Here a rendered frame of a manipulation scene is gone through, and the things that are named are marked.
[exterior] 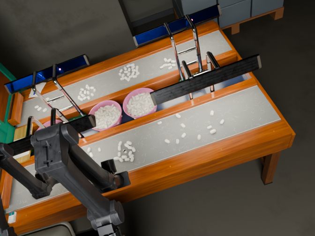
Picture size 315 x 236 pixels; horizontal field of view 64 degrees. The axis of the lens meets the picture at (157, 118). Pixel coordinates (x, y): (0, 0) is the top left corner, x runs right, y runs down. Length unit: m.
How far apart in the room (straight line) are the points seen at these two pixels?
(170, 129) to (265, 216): 1.01
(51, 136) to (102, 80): 1.48
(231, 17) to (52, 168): 2.87
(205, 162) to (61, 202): 0.90
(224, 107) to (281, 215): 0.95
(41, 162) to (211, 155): 1.02
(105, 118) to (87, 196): 1.13
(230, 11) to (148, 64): 1.43
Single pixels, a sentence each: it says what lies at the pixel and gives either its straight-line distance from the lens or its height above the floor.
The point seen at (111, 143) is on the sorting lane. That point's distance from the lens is 1.75.
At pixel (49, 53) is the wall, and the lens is 3.44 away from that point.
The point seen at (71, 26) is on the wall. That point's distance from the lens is 3.20.
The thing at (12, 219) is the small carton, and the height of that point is 0.79.
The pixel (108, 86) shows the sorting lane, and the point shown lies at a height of 0.74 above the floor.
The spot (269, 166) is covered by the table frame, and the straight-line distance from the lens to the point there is 1.94.
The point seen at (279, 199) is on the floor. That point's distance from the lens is 2.24.
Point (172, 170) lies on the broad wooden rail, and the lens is 1.50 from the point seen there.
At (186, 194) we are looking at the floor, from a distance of 2.25.
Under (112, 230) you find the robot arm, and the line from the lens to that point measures 0.96.
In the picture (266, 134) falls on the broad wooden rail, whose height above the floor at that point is 0.76.
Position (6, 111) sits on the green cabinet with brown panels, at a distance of 2.30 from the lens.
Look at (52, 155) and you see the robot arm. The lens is 0.71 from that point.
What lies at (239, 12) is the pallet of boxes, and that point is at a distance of 3.30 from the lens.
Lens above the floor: 2.11
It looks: 52 degrees down
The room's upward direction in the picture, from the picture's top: 24 degrees counter-clockwise
